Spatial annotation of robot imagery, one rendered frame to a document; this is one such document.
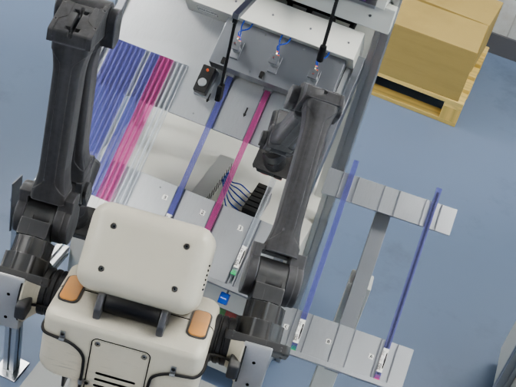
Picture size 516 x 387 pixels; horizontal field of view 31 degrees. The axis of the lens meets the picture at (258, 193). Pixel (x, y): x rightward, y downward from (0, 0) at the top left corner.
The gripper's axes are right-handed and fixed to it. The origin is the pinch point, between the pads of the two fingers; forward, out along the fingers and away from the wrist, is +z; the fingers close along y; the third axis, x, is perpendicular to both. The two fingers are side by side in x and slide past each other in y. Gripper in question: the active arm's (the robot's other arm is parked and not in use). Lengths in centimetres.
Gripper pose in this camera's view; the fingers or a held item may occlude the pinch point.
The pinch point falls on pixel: (276, 172)
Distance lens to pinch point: 246.8
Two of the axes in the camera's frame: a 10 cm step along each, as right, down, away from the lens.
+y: -9.2, -3.5, 1.7
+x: -3.9, 8.9, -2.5
